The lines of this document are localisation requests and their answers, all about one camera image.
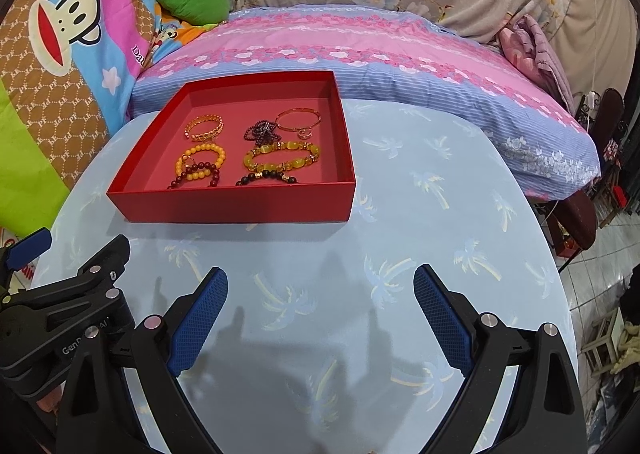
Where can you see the gold hoop earring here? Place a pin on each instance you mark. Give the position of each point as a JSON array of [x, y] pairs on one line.
[[302, 135]]

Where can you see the pink purple striped pillow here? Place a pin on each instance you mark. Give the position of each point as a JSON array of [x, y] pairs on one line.
[[375, 49]]

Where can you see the pink quilted cloth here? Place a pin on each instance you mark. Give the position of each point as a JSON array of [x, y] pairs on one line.
[[530, 49]]

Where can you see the white plastic stool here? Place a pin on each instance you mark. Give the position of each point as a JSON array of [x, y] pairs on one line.
[[600, 344]]

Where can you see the dark wooden chair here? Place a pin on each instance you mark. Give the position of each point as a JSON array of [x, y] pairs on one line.
[[612, 114]]

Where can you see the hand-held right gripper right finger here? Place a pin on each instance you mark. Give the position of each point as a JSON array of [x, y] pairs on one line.
[[442, 316]]

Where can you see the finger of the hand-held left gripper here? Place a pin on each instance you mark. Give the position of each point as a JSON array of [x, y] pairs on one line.
[[30, 241], [107, 259]]

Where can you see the colourful monkey print blanket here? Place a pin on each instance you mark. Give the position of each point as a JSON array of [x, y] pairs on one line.
[[60, 84]]

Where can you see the red cardboard box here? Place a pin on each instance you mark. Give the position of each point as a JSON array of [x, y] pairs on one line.
[[225, 206]]

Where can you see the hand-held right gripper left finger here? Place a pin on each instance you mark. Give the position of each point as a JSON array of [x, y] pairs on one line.
[[197, 324]]

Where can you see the light blue palm print tablecloth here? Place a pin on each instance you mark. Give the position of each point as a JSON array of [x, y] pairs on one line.
[[400, 234]]

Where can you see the person's left hand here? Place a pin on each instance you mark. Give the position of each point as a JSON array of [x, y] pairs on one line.
[[50, 399]]

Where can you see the rose gold bangle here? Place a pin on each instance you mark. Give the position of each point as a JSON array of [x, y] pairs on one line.
[[315, 120]]

